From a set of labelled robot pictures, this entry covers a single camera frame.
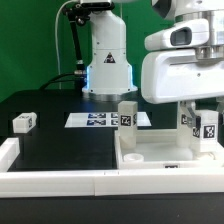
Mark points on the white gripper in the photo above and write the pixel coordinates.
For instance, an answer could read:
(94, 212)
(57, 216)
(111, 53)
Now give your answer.
(172, 72)

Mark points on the white U-shaped fence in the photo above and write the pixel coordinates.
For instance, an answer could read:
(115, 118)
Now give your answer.
(104, 182)

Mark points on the white square table top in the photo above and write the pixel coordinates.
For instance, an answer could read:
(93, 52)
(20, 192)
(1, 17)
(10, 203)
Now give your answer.
(156, 149)

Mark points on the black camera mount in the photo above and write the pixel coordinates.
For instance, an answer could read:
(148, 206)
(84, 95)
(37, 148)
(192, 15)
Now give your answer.
(79, 12)

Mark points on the white marker sheet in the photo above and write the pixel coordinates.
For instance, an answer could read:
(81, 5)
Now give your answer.
(95, 119)

